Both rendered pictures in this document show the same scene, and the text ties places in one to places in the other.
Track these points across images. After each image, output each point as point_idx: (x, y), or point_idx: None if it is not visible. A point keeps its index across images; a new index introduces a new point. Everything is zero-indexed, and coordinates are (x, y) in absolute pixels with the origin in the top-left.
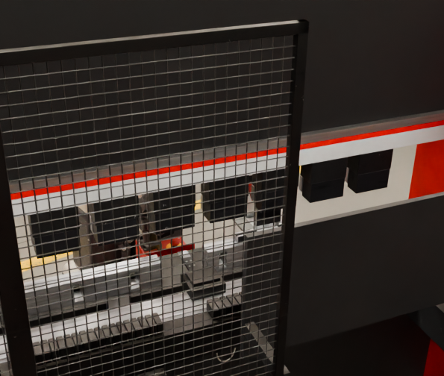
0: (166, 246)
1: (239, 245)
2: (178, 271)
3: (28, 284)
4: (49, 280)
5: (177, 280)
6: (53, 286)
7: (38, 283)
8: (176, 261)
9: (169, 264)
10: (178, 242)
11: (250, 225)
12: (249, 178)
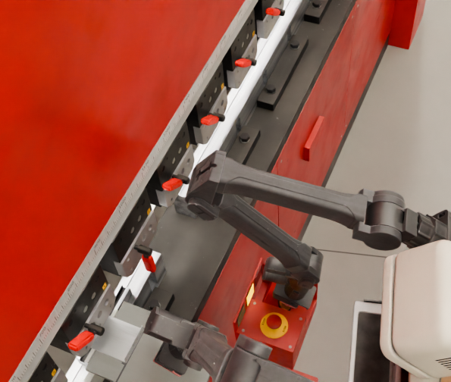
0: (285, 317)
1: (116, 288)
2: (180, 242)
3: (252, 77)
4: (242, 93)
5: (168, 230)
6: (230, 92)
7: (247, 85)
8: (201, 255)
9: (203, 243)
10: (268, 324)
11: (123, 318)
12: (162, 345)
